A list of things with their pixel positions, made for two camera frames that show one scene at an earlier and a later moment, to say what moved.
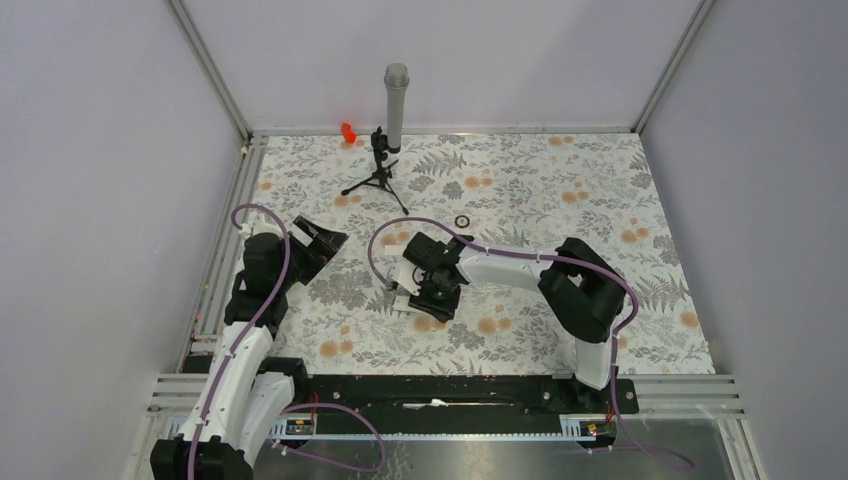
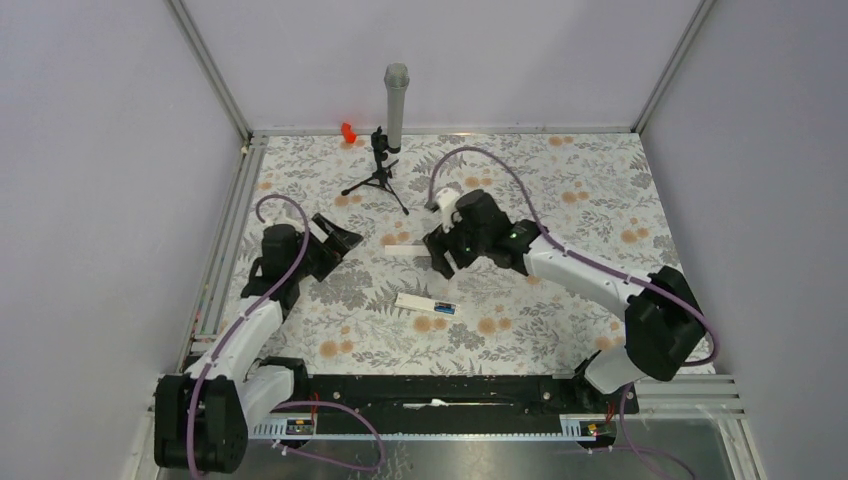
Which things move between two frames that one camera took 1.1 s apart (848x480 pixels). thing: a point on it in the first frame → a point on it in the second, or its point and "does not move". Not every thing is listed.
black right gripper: x=444 y=311 → x=440 y=242
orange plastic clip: x=350 y=136 does not move
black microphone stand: x=380 y=150 does not move
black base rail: x=459 y=403 does not move
